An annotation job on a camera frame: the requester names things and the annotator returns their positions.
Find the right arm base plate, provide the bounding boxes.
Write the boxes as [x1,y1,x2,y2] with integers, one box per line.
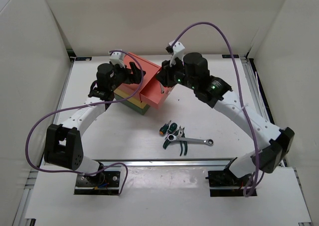
[205,171,253,197]

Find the green handled pliers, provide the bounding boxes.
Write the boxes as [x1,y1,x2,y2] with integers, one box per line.
[163,127,184,149]

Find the large silver ratchet wrench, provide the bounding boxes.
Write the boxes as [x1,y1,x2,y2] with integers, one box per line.
[176,137,214,147]

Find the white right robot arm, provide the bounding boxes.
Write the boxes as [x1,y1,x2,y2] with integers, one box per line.
[156,52,295,186]

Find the left black table label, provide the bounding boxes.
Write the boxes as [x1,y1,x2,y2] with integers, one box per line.
[75,57,92,61]

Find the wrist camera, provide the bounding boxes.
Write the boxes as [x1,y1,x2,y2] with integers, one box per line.
[109,50,125,68]
[166,41,185,67]

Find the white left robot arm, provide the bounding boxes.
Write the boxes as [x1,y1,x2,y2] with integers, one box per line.
[44,62,146,186]

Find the yellow drawer box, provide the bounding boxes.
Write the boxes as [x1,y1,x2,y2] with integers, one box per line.
[114,89,149,109]

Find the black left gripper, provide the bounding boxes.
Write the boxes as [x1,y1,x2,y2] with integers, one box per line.
[109,63,146,92]

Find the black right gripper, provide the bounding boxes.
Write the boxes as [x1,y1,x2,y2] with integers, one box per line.
[155,56,198,91]

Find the black table label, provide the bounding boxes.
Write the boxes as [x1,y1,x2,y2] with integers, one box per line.
[75,57,92,61]
[222,54,240,59]

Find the green drawer box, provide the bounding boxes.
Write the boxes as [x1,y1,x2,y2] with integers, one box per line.
[121,100,150,115]

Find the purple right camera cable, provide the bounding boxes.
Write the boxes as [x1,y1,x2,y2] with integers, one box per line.
[171,22,265,198]

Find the small silver wrench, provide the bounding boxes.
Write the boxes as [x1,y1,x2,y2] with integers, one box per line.
[159,84,164,94]

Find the small green screwdriver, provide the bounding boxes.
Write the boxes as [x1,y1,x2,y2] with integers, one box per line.
[167,122,177,134]

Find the purple camera cable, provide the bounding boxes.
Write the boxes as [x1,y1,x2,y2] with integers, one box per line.
[26,49,147,196]
[171,22,265,198]

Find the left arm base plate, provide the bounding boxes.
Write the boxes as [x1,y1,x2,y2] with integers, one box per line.
[74,170,121,196]

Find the orange tipped green screwdriver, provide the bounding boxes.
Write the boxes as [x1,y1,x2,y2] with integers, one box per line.
[159,121,171,136]

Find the red drawer box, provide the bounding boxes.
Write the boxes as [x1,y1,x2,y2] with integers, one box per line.
[115,53,164,108]

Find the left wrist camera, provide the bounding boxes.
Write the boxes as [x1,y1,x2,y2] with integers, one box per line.
[109,50,125,68]

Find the green handled cutters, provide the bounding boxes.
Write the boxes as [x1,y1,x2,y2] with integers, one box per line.
[177,128,188,156]

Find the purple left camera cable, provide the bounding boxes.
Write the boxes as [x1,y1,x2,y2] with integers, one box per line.
[26,49,147,196]

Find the red drawer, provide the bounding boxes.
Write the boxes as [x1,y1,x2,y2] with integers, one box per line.
[140,76,174,109]

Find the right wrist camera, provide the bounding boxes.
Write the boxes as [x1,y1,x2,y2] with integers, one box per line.
[166,41,185,67]

